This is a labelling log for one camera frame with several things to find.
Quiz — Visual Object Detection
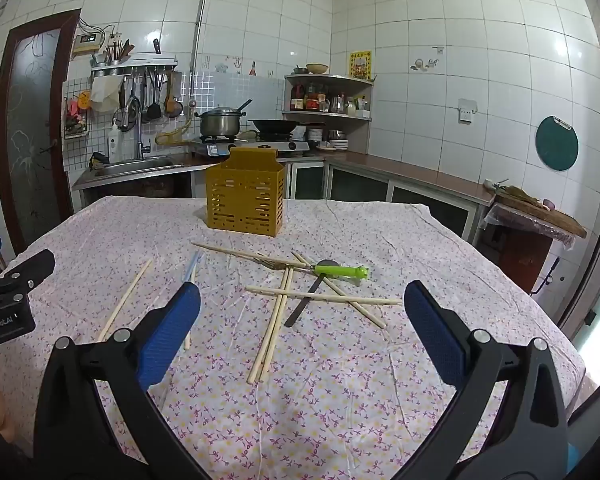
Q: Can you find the green handled metal fork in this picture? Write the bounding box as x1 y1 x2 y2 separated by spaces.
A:
253 258 370 280

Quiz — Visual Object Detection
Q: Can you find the wooden chopstick horizontal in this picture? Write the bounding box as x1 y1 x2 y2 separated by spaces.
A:
245 285 402 306

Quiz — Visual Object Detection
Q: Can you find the black handled metal spoon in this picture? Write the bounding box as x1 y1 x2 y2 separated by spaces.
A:
284 259 339 328

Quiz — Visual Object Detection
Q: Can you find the long wooden chopstick top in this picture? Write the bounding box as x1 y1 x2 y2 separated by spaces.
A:
195 243 311 270

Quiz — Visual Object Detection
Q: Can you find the wooden chopstick diagonal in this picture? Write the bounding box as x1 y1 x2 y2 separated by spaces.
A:
285 252 386 330

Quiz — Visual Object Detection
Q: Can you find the light blue plastic spoon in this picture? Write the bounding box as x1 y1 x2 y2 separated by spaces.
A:
183 250 201 283

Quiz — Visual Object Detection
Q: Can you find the steel kitchen sink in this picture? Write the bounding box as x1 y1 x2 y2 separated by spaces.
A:
92 157 175 178

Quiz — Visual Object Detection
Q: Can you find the kitchen counter with cabinets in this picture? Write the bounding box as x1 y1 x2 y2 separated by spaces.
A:
72 152 494 244

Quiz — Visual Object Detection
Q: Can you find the dark wooden door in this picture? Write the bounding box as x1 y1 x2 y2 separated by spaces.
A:
0 10 80 254

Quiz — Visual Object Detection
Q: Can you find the white soap bottle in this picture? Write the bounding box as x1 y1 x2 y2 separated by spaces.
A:
107 122 122 165

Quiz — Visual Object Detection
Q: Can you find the chrome faucet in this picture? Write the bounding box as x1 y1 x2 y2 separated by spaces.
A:
126 96 150 160

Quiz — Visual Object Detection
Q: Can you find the floral pink tablecloth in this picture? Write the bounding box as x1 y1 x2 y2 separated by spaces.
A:
0 196 585 479

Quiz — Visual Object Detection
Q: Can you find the wooden board with vegetables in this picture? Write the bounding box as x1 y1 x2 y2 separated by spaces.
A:
486 183 588 245

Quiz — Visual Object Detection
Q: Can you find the steel gas stove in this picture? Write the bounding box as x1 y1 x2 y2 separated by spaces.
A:
192 138 310 158

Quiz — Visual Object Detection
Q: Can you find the yellow slotted utensil holder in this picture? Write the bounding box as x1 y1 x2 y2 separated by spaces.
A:
204 148 285 236

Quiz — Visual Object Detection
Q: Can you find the steel cooking pot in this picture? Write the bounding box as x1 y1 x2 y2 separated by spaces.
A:
195 99 252 139

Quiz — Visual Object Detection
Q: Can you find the green round cutting board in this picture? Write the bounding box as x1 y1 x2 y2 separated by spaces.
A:
535 116 580 171

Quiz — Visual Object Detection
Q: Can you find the black wok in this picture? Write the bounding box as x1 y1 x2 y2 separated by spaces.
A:
251 119 299 141

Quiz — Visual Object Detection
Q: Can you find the bowl on top shelf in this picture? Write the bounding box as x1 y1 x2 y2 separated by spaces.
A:
306 63 329 75

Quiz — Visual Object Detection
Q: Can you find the wall utensil rack shelf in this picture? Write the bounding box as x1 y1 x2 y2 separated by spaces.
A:
91 53 178 77

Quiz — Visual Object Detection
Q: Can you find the vertical wall pipe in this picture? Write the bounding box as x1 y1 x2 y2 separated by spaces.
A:
187 0 207 113

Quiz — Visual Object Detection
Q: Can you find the white wall socket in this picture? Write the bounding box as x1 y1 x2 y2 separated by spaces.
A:
457 99 478 125

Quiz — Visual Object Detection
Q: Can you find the corner wall shelf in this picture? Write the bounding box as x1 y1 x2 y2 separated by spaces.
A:
282 73 374 153

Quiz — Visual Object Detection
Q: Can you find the yellow wall poster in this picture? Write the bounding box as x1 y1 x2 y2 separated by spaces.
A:
349 50 373 81

